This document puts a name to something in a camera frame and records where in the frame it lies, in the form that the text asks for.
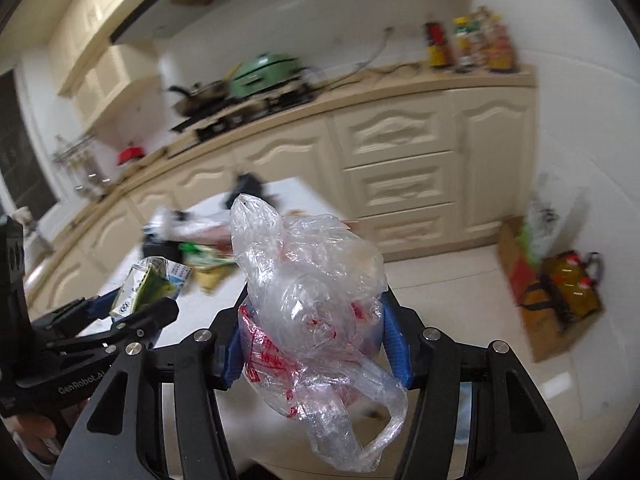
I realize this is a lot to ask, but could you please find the clear plastic bag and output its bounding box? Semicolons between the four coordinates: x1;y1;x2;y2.
229;193;408;473

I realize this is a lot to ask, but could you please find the dark window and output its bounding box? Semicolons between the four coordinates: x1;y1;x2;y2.
0;70;58;221

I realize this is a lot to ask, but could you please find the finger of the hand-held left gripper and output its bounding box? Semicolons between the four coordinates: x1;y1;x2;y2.
45;299;180;368
32;287;126;342

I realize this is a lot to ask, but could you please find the cream kitchen base cabinet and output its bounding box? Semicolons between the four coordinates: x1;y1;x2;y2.
22;67;538;321

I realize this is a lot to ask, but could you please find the power cable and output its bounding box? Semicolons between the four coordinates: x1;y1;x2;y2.
350;27;396;71

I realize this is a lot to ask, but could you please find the range hood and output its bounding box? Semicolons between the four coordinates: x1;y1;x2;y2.
109;0;241;46

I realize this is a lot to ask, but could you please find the brown cardboard box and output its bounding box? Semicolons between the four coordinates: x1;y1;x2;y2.
497;217;606;363

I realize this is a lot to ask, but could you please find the black frying pan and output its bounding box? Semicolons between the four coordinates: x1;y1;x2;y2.
167;79;236;113

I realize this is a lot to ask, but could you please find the dark red label sauce bottle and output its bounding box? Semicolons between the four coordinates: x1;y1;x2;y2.
424;21;451;68

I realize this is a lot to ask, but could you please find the green white drink carton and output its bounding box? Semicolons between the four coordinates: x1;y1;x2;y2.
110;256;193;318

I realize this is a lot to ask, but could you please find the red bowl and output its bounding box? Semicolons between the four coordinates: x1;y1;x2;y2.
117;145;147;166

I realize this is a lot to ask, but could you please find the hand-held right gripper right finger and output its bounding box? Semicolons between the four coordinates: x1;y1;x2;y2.
381;290;582;480

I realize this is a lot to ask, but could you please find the yellow cooking oil bottle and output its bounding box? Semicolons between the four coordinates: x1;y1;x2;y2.
565;276;601;318
547;255;588;306

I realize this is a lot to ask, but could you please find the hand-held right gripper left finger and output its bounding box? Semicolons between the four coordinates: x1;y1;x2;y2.
50;284;251;480

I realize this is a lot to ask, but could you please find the black gas stove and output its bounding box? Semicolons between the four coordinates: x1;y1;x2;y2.
172;87;318;142

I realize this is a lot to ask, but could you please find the black handled carrier bag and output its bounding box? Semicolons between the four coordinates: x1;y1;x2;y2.
517;250;606;333

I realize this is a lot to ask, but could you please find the red white plastic wrapper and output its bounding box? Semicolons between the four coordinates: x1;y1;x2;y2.
150;209;236;247

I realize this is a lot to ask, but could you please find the black packet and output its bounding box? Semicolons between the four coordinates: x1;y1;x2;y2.
142;239;187;271

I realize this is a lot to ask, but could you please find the person's left hand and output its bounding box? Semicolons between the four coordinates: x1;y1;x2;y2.
10;410;62;464

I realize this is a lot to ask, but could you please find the metal dish rack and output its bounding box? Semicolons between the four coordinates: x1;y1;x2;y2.
52;132;113;197

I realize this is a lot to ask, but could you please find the green electric grill pot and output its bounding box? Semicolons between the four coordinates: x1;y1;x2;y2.
229;51;307;98

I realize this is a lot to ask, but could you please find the yellow cap condiment bottle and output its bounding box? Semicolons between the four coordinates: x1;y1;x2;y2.
452;16;477;72

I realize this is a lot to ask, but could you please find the cream wall cabinet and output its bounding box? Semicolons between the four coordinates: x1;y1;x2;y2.
47;0;166;128

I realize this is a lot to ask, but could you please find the black crumpled bag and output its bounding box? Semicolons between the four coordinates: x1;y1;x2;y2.
227;172;278;208

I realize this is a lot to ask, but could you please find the green snack wrapper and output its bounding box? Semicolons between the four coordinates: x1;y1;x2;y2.
179;242;236;266

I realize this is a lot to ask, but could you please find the white rice bag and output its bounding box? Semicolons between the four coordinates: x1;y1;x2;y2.
520;172;588;266

